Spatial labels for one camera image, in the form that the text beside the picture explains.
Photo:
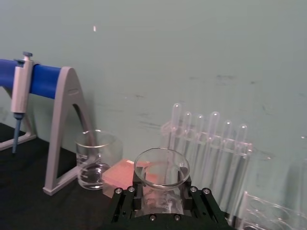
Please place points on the grey pipette stand blue bar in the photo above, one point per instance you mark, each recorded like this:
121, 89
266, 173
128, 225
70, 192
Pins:
64, 124

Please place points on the large clear glass vessel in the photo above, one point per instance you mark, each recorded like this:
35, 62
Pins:
275, 172

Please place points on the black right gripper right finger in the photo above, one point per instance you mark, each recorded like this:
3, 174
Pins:
204, 203

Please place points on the grey pipette with blue tip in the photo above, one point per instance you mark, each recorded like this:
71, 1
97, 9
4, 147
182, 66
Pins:
21, 91

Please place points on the clear plastic test tube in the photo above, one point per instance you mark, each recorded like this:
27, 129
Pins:
200, 127
177, 115
214, 124
188, 122
227, 131
242, 135

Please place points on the clear plastic rack with holes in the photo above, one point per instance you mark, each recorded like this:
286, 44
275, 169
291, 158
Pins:
263, 210

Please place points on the black table cloth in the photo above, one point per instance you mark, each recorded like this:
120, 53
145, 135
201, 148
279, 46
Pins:
24, 191

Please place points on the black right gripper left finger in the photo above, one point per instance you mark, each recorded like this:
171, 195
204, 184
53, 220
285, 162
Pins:
124, 201

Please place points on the clear plastic test tube rack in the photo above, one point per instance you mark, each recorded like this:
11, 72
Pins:
239, 149

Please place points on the small clear glass beaker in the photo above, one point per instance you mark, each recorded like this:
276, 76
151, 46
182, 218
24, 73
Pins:
161, 172

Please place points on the pink plastic box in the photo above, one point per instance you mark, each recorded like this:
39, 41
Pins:
120, 175

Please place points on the clear glass beaker with water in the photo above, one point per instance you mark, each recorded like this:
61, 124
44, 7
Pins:
96, 165

